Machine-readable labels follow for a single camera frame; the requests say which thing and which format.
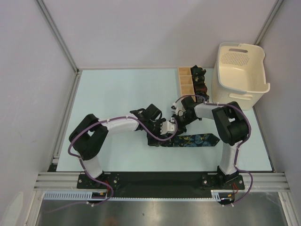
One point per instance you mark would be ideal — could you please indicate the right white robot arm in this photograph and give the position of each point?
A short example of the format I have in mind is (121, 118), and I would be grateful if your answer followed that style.
(232, 125)

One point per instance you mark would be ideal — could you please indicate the wooden divided organizer box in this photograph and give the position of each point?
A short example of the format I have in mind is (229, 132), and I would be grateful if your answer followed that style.
(185, 81)

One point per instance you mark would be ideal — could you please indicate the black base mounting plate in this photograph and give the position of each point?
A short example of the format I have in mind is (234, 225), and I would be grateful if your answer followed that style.
(162, 185)

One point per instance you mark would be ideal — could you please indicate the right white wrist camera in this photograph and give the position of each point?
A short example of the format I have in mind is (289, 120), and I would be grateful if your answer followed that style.
(174, 107)

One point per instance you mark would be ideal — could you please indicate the rolled dark tie top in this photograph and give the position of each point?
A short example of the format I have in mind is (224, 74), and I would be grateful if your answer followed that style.
(195, 70)

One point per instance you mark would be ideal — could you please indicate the aluminium frame rail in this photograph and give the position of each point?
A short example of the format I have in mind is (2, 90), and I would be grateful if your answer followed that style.
(67, 181)

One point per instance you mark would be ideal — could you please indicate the navy floral patterned tie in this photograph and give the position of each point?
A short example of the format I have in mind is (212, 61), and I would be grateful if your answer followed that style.
(197, 140)

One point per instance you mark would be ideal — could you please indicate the cream plastic laundry basket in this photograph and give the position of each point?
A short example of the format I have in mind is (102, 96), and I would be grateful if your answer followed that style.
(239, 75)

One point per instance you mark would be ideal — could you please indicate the rolled red patterned tie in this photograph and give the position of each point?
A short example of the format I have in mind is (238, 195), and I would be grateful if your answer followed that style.
(200, 89)

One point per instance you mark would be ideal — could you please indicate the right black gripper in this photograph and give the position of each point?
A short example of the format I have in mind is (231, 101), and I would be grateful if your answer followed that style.
(180, 129)

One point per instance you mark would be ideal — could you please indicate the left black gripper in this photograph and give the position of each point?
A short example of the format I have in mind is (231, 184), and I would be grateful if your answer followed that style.
(151, 141)

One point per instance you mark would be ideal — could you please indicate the rolled dark tie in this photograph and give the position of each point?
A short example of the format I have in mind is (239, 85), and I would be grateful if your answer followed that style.
(195, 70)
(198, 79)

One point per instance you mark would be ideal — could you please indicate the grey slotted cable duct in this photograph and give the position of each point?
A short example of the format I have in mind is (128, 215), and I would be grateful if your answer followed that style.
(74, 195)

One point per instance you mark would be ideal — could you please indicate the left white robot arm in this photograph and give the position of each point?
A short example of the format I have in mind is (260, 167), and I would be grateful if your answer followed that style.
(89, 136)

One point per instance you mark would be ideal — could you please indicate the rolled blue patterned tie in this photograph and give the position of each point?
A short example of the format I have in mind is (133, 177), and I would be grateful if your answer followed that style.
(202, 98)

